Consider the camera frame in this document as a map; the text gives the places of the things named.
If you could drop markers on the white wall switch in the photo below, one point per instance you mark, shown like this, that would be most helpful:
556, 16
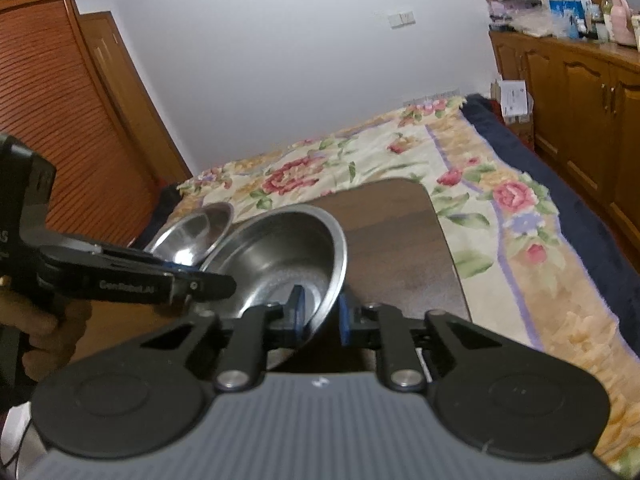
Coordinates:
402, 19

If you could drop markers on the large steel bowl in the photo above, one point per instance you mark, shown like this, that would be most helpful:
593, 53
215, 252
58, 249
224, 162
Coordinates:
280, 255

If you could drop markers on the cluster of small bottles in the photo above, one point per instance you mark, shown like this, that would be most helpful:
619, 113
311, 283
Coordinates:
595, 20

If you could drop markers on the small steel bowl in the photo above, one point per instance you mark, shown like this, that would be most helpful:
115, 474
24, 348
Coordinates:
190, 235

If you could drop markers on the pink bottle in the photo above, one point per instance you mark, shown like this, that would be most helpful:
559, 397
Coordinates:
620, 17

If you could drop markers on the person's left hand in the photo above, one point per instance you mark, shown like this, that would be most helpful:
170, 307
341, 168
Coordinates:
55, 330

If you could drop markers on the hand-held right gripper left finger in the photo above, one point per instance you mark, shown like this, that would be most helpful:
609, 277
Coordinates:
298, 310

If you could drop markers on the stack of folded fabrics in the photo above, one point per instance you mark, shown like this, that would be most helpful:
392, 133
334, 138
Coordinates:
510, 5

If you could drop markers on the wooden louvered wardrobe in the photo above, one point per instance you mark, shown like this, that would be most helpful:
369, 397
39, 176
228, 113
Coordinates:
75, 110

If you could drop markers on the white labelled cardboard box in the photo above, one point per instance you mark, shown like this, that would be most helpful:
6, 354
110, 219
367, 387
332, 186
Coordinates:
512, 100

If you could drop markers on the wooden cabinet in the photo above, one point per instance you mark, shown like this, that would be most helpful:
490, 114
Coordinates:
575, 110

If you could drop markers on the clear plastic bag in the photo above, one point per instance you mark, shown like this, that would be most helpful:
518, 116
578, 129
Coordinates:
532, 25

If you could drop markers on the dark cloth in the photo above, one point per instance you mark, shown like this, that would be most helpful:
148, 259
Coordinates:
160, 210

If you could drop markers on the floral blanket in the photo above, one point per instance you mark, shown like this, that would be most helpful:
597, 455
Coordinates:
400, 147

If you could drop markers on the blue white box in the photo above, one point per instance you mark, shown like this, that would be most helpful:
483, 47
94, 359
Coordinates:
565, 17

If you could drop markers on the wooden door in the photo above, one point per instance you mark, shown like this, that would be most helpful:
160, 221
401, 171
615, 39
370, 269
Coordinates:
135, 110

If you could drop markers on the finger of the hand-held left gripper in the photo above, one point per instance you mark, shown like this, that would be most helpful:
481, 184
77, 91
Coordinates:
145, 258
210, 286

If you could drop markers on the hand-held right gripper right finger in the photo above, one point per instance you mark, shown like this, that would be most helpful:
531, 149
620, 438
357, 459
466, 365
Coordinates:
344, 322

